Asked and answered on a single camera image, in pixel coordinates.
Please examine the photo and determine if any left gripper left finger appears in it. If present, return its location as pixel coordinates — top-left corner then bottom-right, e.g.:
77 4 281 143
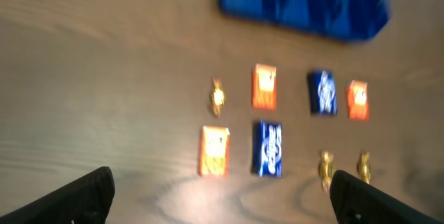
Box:
0 166 116 224

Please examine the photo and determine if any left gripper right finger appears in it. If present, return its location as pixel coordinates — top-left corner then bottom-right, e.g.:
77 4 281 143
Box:
329 169 444 224

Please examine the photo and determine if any gold candy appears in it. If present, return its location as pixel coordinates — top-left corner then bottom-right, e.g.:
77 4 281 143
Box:
357 151 372 185
209 77 226 117
318 150 336 193

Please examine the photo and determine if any blue candy pack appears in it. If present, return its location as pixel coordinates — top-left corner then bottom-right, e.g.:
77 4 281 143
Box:
307 69 339 117
251 119 283 178

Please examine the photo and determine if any orange candy box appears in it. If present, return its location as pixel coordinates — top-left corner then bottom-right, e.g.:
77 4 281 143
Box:
251 63 278 110
345 80 370 121
198 125 231 178

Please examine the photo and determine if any blue tray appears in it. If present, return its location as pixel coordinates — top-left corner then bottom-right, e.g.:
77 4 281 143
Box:
217 0 392 43

